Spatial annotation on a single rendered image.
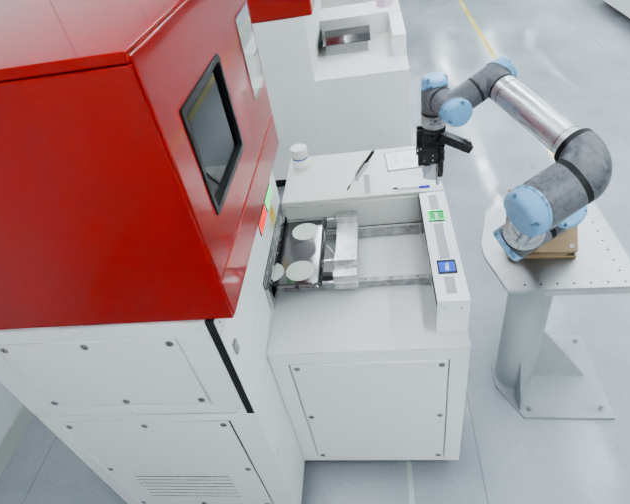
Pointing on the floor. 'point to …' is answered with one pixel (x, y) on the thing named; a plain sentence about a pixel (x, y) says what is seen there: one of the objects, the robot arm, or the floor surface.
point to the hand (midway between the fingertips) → (439, 180)
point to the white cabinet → (376, 403)
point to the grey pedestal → (545, 366)
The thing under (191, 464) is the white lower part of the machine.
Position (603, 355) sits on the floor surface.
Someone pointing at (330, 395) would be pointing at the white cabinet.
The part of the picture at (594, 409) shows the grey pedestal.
